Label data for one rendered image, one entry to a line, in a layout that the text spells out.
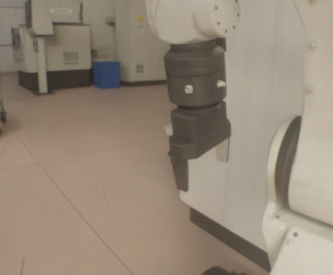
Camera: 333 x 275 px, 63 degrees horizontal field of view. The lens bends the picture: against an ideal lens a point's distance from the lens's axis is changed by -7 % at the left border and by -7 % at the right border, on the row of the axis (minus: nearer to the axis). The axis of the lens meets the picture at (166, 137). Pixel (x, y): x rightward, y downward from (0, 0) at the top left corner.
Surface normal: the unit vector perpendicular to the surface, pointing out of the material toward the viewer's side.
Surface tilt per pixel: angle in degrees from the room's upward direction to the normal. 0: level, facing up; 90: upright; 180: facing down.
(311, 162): 86
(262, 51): 90
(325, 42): 100
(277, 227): 90
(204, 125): 90
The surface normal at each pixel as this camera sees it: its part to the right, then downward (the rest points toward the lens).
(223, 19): 0.70, 0.22
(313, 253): -0.61, -0.31
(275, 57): -0.80, 0.16
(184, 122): -0.70, 0.38
